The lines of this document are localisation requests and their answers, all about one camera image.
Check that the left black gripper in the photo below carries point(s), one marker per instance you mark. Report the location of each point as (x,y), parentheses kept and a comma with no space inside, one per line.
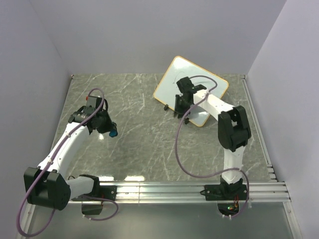
(109,125)

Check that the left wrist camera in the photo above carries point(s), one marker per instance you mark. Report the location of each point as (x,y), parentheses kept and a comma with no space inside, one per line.
(93,102)

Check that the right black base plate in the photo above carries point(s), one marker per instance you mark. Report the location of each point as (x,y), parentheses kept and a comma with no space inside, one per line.
(225,192)

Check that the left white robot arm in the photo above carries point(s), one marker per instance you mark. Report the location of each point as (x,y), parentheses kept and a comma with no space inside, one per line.
(45,185)

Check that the yellow framed whiteboard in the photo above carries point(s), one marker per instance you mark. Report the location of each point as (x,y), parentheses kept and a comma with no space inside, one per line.
(179,68)

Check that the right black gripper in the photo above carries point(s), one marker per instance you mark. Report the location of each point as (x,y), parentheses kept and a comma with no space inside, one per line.
(177,110)

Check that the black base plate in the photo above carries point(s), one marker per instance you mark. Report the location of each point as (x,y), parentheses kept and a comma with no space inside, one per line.
(225,192)
(104,192)

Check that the aluminium mounting rail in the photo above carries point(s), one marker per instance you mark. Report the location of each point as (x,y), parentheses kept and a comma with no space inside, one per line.
(189,192)

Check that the wire whiteboard stand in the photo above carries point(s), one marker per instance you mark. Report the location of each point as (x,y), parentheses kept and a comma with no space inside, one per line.
(178,114)

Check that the blue whiteboard eraser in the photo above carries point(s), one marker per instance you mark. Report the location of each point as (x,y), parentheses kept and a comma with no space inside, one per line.
(113,133)

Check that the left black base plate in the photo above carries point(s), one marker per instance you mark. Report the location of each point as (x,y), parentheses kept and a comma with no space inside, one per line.
(104,192)

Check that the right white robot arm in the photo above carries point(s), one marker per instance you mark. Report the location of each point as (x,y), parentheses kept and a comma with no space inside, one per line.
(233,129)

